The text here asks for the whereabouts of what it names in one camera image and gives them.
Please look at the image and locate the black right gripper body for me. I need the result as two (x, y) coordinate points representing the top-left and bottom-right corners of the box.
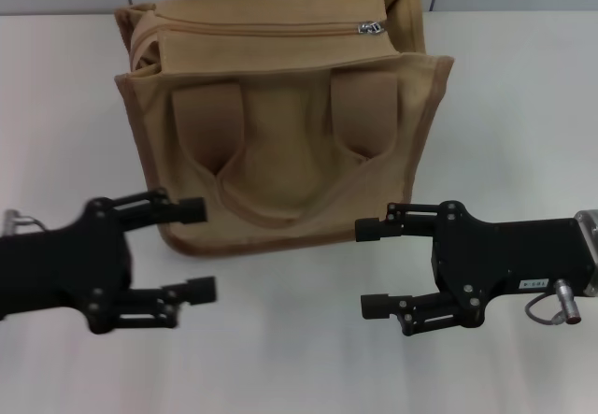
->
(430, 201), (597, 329)

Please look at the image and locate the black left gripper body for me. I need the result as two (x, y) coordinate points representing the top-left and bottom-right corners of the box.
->
(0, 197), (135, 335)

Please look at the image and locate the khaki canvas food bag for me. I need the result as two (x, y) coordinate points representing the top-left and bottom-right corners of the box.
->
(114, 0), (456, 260)

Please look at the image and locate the silver left gripper cable connector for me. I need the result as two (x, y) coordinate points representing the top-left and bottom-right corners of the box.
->
(2, 207), (46, 237)

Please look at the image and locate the silver gripper cable connector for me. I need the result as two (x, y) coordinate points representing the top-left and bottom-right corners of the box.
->
(525, 278), (585, 327)
(2, 207), (46, 237)

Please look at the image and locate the silver right gripper cable connector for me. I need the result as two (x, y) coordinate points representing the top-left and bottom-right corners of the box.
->
(525, 278), (585, 327)

